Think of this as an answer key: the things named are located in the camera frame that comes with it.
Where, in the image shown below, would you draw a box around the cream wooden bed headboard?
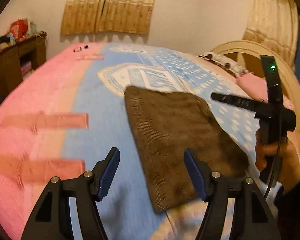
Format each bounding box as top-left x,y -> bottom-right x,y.
210,40 -> 300,133

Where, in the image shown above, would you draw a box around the black cable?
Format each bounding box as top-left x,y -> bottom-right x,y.
263,132 -> 285,202

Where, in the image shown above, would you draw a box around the brown towel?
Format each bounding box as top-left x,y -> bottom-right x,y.
124,85 -> 250,214

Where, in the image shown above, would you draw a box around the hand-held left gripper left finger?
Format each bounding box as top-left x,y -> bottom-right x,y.
20,147 -> 121,240

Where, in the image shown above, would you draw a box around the pink and blue printed blanket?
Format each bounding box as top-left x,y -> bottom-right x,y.
0,42 -> 300,240

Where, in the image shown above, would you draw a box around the brown wooden desk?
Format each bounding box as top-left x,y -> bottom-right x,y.
0,32 -> 47,94

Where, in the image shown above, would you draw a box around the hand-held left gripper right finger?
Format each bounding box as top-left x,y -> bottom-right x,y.
184,148 -> 283,240

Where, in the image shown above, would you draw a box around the wide beige window curtain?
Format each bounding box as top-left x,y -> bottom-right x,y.
60,0 -> 161,36

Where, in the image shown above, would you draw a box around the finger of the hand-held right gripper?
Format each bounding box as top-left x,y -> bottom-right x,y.
211,92 -> 261,111

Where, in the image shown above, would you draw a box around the white and black patterned pillow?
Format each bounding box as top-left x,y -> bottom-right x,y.
197,52 -> 246,77

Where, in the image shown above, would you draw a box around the narrow beige window curtain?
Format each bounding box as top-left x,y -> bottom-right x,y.
242,0 -> 300,67

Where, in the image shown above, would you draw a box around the person's right forearm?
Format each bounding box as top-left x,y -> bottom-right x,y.
274,164 -> 300,240

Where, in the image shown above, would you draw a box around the pink pillow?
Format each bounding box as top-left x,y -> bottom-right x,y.
236,75 -> 295,112

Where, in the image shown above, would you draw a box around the red gift box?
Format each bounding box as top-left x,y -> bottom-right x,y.
9,18 -> 32,40

